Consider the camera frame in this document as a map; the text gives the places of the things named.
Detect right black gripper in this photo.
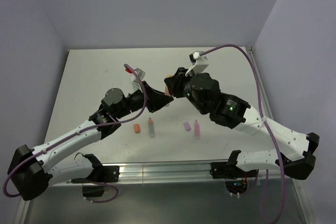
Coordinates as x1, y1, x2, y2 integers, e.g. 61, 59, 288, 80
164, 68, 207, 115

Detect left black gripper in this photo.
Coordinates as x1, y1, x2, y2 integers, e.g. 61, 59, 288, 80
114, 80, 172, 119

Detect orange highlighter pen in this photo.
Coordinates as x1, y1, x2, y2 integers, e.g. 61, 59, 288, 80
164, 86, 171, 107

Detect grey pen orange tip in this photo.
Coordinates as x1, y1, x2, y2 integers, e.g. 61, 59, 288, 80
148, 118, 155, 138

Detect orange pen cap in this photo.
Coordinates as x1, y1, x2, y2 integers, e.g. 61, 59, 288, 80
133, 124, 141, 134

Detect purple pen cap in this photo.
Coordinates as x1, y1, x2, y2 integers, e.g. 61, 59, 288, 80
183, 122, 191, 131

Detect pink highlighter pen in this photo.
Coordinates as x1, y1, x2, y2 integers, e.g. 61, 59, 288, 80
194, 120, 201, 140

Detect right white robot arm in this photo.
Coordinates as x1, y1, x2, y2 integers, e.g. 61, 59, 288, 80
164, 68, 320, 180

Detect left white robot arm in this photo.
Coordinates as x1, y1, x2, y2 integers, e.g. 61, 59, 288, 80
7, 81, 173, 201

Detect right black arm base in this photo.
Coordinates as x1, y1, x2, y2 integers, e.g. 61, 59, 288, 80
209, 162, 259, 198

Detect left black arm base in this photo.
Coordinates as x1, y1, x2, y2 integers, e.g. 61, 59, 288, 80
71, 166, 119, 202

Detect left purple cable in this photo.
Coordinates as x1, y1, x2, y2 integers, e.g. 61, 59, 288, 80
3, 63, 148, 204

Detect purple cable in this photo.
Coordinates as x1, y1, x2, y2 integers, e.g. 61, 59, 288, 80
3, 63, 148, 204
201, 45, 287, 223

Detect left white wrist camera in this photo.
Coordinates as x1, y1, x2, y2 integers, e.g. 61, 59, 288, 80
130, 68, 145, 91

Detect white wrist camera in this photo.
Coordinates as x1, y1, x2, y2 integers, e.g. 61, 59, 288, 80
185, 51, 209, 77
130, 68, 145, 91

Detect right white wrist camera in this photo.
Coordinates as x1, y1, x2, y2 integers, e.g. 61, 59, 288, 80
185, 51, 209, 77

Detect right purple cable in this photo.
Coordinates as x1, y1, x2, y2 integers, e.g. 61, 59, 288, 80
201, 45, 287, 223

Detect aluminium rail frame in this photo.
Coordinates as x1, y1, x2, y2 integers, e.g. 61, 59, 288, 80
14, 46, 315, 224

